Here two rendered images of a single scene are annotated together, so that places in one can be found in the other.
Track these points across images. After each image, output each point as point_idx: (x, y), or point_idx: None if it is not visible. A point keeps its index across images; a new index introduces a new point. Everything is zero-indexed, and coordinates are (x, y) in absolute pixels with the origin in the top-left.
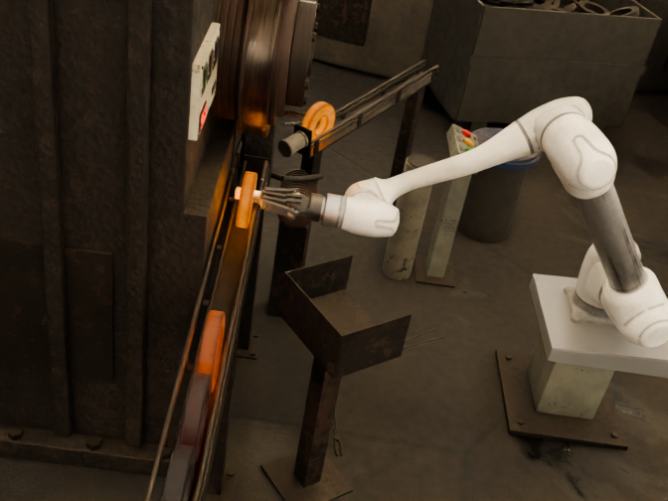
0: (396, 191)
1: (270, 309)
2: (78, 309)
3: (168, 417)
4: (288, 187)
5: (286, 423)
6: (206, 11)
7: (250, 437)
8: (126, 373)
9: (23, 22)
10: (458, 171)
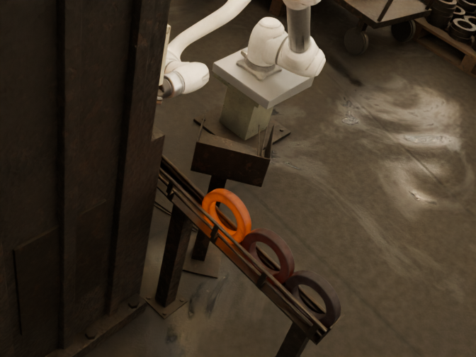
0: (180, 51)
1: None
2: (81, 255)
3: (263, 268)
4: None
5: (154, 235)
6: None
7: (147, 258)
8: (114, 273)
9: (49, 54)
10: (225, 21)
